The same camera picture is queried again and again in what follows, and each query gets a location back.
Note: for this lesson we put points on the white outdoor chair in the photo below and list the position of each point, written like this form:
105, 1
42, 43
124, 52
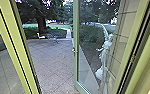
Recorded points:
41, 36

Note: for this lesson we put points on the low green shrub bed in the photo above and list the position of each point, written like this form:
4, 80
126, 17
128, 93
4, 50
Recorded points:
91, 35

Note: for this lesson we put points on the long green hedge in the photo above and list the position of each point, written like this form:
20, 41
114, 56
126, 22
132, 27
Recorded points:
57, 32

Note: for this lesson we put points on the large dark tree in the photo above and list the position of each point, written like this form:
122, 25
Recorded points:
41, 15

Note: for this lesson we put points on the outdoor metal table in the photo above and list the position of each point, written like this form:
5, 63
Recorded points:
53, 37

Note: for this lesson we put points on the green framed glass door leaf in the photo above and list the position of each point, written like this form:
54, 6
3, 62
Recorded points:
76, 40

